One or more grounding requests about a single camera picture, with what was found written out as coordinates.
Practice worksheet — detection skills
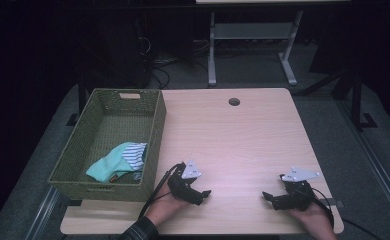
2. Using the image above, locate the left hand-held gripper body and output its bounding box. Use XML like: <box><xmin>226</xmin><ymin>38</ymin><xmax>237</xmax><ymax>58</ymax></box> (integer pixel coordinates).
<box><xmin>167</xmin><ymin>159</ymin><xmax>205</xmax><ymax>206</ymax></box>

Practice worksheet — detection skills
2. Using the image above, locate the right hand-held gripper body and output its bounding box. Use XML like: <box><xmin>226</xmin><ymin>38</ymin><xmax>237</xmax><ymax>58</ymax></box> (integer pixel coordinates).
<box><xmin>278</xmin><ymin>166</ymin><xmax>321</xmax><ymax>212</ymax></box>

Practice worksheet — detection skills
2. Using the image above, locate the teal bib with striped ties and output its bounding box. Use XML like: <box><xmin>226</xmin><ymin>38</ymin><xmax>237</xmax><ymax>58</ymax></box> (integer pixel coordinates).
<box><xmin>85</xmin><ymin>142</ymin><xmax>148</xmax><ymax>184</ymax></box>

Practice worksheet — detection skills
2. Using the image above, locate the green woven basket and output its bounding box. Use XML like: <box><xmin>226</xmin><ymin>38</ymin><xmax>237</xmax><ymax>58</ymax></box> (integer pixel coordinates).
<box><xmin>47</xmin><ymin>88</ymin><xmax>168</xmax><ymax>203</ymax></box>

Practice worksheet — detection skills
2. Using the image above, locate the person's right hand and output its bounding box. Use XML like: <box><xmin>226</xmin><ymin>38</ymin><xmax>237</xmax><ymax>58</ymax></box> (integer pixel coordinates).
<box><xmin>287</xmin><ymin>199</ymin><xmax>338</xmax><ymax>240</ymax></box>

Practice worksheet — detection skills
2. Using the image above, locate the person's left hand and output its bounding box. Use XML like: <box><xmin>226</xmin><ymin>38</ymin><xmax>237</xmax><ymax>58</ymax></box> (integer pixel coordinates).
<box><xmin>145</xmin><ymin>181</ymin><xmax>191</xmax><ymax>228</ymax></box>

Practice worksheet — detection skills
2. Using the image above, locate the black tape strip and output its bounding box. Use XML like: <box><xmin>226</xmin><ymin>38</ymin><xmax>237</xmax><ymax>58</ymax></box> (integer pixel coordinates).
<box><xmin>318</xmin><ymin>197</ymin><xmax>345</xmax><ymax>209</ymax></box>

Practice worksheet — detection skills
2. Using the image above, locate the black metal stand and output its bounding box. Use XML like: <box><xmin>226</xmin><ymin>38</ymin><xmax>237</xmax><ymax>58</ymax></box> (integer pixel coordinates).
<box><xmin>296</xmin><ymin>66</ymin><xmax>379</xmax><ymax>132</ymax></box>

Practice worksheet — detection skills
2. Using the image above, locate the dark computer cabinet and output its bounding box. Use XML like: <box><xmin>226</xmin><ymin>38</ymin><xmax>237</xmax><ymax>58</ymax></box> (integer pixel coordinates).
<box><xmin>82</xmin><ymin>13</ymin><xmax>151</xmax><ymax>90</ymax></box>

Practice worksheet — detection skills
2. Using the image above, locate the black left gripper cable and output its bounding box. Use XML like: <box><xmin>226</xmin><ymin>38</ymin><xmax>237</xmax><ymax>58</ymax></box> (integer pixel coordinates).
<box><xmin>137</xmin><ymin>162</ymin><xmax>185</xmax><ymax>221</ymax></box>

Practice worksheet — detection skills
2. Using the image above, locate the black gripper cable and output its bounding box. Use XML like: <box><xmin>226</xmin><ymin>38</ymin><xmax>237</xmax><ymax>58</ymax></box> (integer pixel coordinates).
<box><xmin>137</xmin><ymin>162</ymin><xmax>185</xmax><ymax>221</ymax></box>
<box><xmin>302</xmin><ymin>186</ymin><xmax>335</xmax><ymax>230</ymax></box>

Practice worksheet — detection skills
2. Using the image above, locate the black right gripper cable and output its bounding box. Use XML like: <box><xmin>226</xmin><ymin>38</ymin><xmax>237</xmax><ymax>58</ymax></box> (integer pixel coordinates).
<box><xmin>302</xmin><ymin>186</ymin><xmax>335</xmax><ymax>230</ymax></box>

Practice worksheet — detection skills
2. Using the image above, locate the black floor cable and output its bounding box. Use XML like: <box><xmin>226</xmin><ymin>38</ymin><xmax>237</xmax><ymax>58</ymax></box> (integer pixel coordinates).
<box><xmin>341</xmin><ymin>216</ymin><xmax>384</xmax><ymax>240</ymax></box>

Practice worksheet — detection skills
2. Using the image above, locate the metal floor rail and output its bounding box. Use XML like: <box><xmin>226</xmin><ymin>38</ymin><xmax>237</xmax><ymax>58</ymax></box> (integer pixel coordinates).
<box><xmin>335</xmin><ymin>98</ymin><xmax>390</xmax><ymax>232</ymax></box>
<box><xmin>23</xmin><ymin>185</ymin><xmax>63</xmax><ymax>240</ymax></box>

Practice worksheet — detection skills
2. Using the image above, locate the tangle of black cables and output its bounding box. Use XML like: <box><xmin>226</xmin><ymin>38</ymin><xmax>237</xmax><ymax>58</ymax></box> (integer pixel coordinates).
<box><xmin>148</xmin><ymin>36</ymin><xmax>211</xmax><ymax>90</ymax></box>

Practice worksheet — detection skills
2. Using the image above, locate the white desk with metal frame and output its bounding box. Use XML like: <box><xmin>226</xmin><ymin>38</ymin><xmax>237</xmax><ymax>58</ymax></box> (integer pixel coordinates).
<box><xmin>196</xmin><ymin>0</ymin><xmax>351</xmax><ymax>87</ymax></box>

